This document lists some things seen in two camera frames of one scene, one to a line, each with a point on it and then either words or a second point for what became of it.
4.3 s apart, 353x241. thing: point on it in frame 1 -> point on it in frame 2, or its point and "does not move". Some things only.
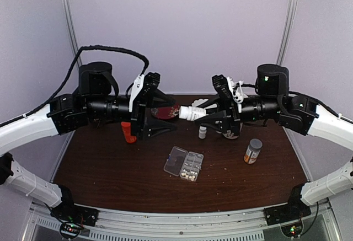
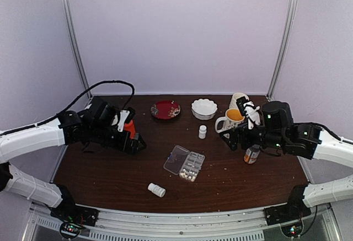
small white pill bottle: [191, 113] -> [156, 189]
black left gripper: [137, 121] -> [132, 149]
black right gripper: [228, 114] -> [241, 130]
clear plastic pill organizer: [186, 165] does not move
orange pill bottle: [126, 126] does not move
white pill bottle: [202, 132] does not move
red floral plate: [166, 112] does not move
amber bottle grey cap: [253, 151] does not move
